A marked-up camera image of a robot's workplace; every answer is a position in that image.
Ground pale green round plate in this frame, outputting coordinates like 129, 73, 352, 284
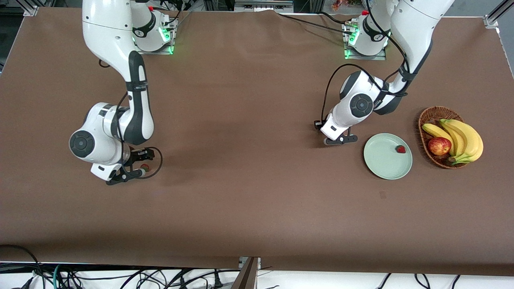
363, 133, 413, 180

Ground table cover cloth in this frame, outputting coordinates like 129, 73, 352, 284
0, 7, 514, 277

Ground brown wicker basket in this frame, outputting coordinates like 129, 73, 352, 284
418, 106, 470, 169

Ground red apple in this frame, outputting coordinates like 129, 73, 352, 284
428, 137, 452, 156

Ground red orange background items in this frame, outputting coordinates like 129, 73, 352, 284
332, 0, 362, 12

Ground yellow banana bunch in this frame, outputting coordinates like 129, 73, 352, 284
422, 119, 484, 165

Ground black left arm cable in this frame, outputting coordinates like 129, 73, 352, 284
320, 0, 411, 123

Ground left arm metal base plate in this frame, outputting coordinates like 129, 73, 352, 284
343, 20, 387, 61

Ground black cable across cloth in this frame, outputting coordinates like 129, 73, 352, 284
276, 13, 355, 34

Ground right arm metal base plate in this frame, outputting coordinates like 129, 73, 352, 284
133, 18, 175, 55

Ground grey metal frame device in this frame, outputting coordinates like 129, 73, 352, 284
234, 0, 294, 12

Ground black looped floor cable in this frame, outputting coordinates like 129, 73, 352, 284
0, 244, 45, 289

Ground aluminium frame post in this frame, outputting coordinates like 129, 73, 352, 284
231, 257, 261, 289

